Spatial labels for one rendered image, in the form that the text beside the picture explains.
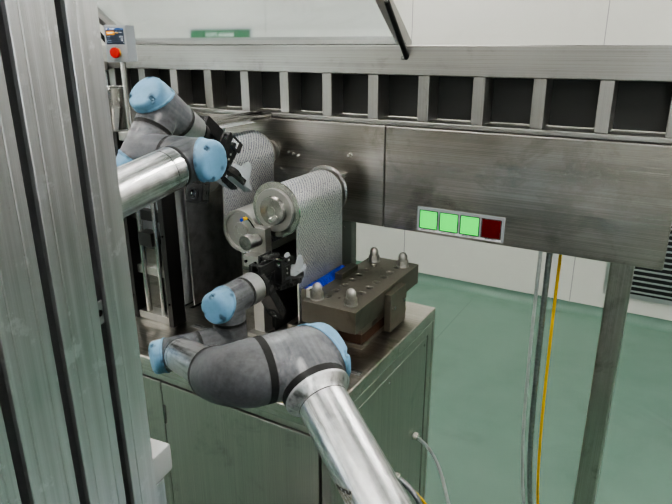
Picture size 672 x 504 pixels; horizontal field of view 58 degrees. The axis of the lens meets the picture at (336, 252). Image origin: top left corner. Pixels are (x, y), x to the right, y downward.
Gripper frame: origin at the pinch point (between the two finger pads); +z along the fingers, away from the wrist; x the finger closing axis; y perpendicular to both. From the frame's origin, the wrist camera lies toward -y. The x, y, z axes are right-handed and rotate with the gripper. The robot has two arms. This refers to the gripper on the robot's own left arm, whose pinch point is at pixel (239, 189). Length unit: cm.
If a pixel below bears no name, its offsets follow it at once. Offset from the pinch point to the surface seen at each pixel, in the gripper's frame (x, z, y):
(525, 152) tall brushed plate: -53, 34, 36
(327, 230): -4.6, 35.9, 6.7
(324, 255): -4.6, 38.9, 0.3
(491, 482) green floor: -43, 158, -43
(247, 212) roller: 11.1, 19.5, 2.1
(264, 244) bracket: 3.0, 20.9, -5.5
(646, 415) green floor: -92, 221, 9
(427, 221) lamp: -28, 47, 19
